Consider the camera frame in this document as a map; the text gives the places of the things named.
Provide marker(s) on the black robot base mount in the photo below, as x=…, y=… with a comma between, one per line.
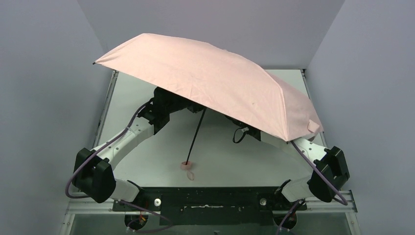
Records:
x=260, y=205

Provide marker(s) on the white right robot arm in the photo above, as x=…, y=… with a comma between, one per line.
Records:
x=328, y=170

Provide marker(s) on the pink folding umbrella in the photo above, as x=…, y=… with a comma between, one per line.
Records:
x=259, y=102

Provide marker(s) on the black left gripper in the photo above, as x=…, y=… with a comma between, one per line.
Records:
x=195, y=107

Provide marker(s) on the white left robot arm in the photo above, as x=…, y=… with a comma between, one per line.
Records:
x=93, y=170

